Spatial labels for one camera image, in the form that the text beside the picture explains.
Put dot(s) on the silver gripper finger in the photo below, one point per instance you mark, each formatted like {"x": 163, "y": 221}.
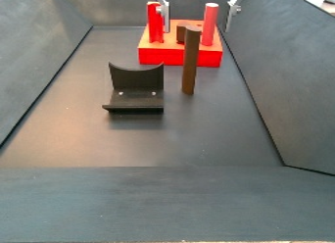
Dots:
{"x": 233, "y": 11}
{"x": 165, "y": 12}

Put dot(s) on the brown oval peg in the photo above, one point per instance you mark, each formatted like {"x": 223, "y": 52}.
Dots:
{"x": 191, "y": 53}

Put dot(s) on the red peg board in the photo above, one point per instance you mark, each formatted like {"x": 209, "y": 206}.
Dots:
{"x": 169, "y": 52}

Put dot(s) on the red arch-shaped peg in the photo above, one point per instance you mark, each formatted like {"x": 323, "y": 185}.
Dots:
{"x": 155, "y": 22}

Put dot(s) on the red round peg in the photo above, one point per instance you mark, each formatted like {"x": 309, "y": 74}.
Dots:
{"x": 211, "y": 12}

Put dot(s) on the short brown peg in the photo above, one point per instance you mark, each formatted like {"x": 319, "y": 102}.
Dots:
{"x": 181, "y": 31}

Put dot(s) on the black curved peg stand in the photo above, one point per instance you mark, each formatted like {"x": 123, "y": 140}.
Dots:
{"x": 138, "y": 90}

